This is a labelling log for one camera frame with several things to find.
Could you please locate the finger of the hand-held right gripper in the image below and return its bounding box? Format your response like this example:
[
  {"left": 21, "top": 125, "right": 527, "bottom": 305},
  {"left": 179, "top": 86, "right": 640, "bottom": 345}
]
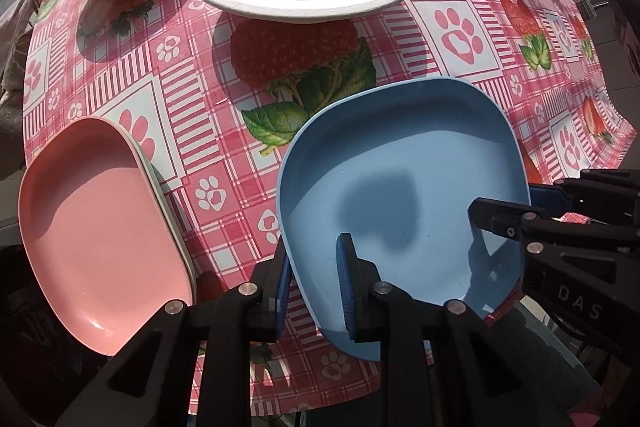
[
  {"left": 468, "top": 197, "right": 640, "bottom": 258},
  {"left": 527, "top": 167, "right": 640, "bottom": 228}
]

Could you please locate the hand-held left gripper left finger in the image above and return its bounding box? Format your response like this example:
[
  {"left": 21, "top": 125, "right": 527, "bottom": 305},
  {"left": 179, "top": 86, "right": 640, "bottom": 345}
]
[{"left": 55, "top": 247, "right": 294, "bottom": 427}]

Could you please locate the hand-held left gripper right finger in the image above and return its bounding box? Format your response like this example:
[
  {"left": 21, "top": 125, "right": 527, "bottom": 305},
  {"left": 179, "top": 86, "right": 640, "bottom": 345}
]
[{"left": 336, "top": 233, "right": 601, "bottom": 427}]

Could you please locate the blue plate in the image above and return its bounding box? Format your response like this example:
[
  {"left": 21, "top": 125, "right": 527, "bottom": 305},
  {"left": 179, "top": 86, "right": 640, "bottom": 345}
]
[{"left": 276, "top": 77, "right": 532, "bottom": 361}]

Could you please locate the pink checked strawberry tablecloth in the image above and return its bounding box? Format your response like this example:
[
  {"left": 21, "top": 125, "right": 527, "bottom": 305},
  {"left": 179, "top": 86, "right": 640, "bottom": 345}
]
[{"left": 22, "top": 0, "right": 638, "bottom": 418}]

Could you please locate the pink plate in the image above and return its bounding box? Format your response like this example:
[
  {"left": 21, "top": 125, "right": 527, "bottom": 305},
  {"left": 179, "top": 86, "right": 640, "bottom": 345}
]
[{"left": 18, "top": 117, "right": 196, "bottom": 357}]

